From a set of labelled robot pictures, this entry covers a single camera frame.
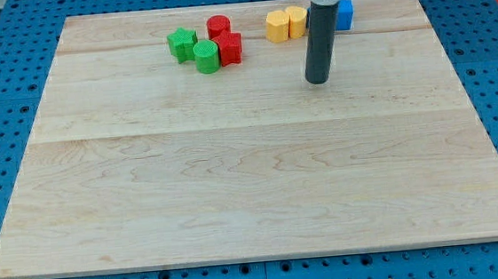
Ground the green star block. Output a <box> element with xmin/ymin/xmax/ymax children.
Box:
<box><xmin>166</xmin><ymin>28</ymin><xmax>198</xmax><ymax>63</ymax></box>

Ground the blue cube block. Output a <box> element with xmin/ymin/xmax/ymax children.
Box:
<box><xmin>336</xmin><ymin>0</ymin><xmax>354</xmax><ymax>31</ymax></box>

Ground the red cylinder block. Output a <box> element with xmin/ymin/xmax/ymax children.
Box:
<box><xmin>206</xmin><ymin>14</ymin><xmax>231</xmax><ymax>39</ymax></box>

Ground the yellow hexagon block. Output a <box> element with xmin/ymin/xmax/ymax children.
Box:
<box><xmin>265</xmin><ymin>10</ymin><xmax>289</xmax><ymax>43</ymax></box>

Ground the light wooden board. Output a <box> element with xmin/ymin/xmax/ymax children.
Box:
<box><xmin>0</xmin><ymin>0</ymin><xmax>498</xmax><ymax>279</ymax></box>

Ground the green cylinder block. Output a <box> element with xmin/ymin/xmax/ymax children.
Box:
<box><xmin>193</xmin><ymin>39</ymin><xmax>221</xmax><ymax>75</ymax></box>

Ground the yellow rounded block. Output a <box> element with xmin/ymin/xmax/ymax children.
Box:
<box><xmin>285</xmin><ymin>5</ymin><xmax>308</xmax><ymax>39</ymax></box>

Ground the red star block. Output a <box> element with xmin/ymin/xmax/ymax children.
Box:
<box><xmin>212</xmin><ymin>31</ymin><xmax>242</xmax><ymax>67</ymax></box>

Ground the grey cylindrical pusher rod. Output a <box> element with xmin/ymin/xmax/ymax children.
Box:
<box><xmin>304</xmin><ymin>3</ymin><xmax>339</xmax><ymax>85</ymax></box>

